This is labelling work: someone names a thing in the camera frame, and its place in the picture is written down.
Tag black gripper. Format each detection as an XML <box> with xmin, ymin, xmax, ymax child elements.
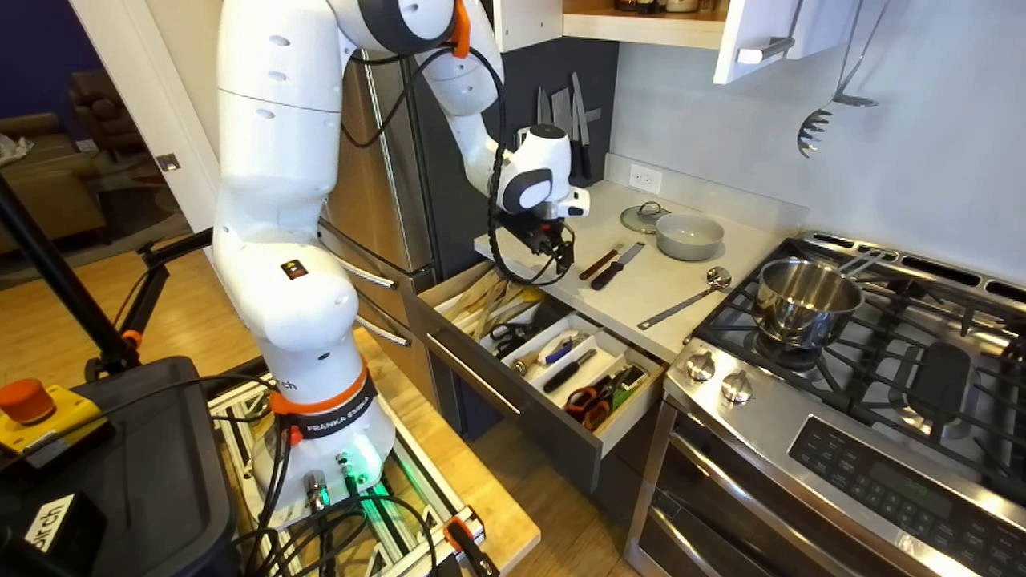
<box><xmin>501</xmin><ymin>212</ymin><xmax>573</xmax><ymax>275</ymax></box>

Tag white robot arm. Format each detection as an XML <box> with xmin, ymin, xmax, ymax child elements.
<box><xmin>210</xmin><ymin>0</ymin><xmax>591</xmax><ymax>526</ymax></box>

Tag open wooden kitchen drawer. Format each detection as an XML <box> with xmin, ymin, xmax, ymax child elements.
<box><xmin>416</xmin><ymin>264</ymin><xmax>660</xmax><ymax>490</ymax></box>

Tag white drawer organizer tray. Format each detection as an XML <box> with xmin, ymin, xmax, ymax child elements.
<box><xmin>435</xmin><ymin>266</ymin><xmax>660</xmax><ymax>431</ymax></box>

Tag black peeler in drawer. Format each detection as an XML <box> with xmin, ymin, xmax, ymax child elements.
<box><xmin>542</xmin><ymin>348</ymin><xmax>597</xmax><ymax>394</ymax></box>

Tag long metal ladle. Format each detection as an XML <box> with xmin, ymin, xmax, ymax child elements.
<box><xmin>635</xmin><ymin>264</ymin><xmax>738</xmax><ymax>334</ymax></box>

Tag white upper cabinet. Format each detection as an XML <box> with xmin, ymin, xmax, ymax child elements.
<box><xmin>487</xmin><ymin>0</ymin><xmax>863</xmax><ymax>83</ymax></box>

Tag round pot lid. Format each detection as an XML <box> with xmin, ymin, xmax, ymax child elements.
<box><xmin>618</xmin><ymin>203</ymin><xmax>666</xmax><ymax>235</ymax></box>

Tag grey bowl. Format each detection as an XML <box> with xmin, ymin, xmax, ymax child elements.
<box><xmin>656</xmin><ymin>214</ymin><xmax>723</xmax><ymax>264</ymax></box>

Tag stainless steel refrigerator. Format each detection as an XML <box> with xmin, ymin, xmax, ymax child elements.
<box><xmin>319</xmin><ymin>63</ymin><xmax>447</xmax><ymax>409</ymax></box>

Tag stainless steel pot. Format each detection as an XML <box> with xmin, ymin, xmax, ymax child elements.
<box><xmin>755</xmin><ymin>256</ymin><xmax>863</xmax><ymax>348</ymax></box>

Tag wooden table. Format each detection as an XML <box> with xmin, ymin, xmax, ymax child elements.
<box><xmin>355</xmin><ymin>331</ymin><xmax>542</xmax><ymax>577</ymax></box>

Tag stainless steel oven range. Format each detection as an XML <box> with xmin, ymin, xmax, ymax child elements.
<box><xmin>625</xmin><ymin>235</ymin><xmax>1026</xmax><ymax>577</ymax></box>

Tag black tripod stand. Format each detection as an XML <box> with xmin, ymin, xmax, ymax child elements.
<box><xmin>0</xmin><ymin>176</ymin><xmax>210</xmax><ymax>383</ymax></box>

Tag red emergency stop button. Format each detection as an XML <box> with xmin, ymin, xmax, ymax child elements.
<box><xmin>0</xmin><ymin>379</ymin><xmax>53</xmax><ymax>425</ymax></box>

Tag black handled scissors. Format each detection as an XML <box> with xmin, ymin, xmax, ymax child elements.
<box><xmin>489</xmin><ymin>325</ymin><xmax>528</xmax><ymax>356</ymax></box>

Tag white wall outlet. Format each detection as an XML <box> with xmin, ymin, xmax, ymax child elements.
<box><xmin>629</xmin><ymin>165</ymin><xmax>665</xmax><ymax>191</ymax></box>

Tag blue handled utensil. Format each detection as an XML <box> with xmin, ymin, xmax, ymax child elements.
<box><xmin>513</xmin><ymin>331</ymin><xmax>582</xmax><ymax>376</ymax></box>

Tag wall knife rack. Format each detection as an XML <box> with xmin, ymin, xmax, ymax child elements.
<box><xmin>536</xmin><ymin>73</ymin><xmax>597</xmax><ymax>187</ymax></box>

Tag red handled scissors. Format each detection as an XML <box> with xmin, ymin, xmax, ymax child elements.
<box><xmin>564</xmin><ymin>385</ymin><xmax>612</xmax><ymax>431</ymax></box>

